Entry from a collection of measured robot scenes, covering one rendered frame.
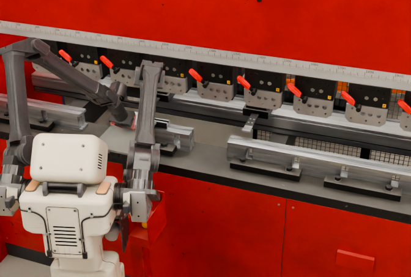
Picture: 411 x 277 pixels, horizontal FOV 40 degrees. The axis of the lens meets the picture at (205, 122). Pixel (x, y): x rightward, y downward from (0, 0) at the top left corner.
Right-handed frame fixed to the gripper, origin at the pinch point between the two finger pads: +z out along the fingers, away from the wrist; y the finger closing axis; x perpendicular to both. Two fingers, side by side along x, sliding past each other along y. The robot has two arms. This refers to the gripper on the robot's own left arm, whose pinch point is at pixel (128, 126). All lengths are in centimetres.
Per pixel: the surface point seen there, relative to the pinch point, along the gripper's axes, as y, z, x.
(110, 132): 6.1, -1.4, 4.8
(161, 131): -11.8, 8.5, -4.8
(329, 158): -86, 9, -7
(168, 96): -6.6, 13.3, -26.3
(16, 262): 77, 85, 54
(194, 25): -30, -38, -29
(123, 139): -1.9, -2.7, 7.4
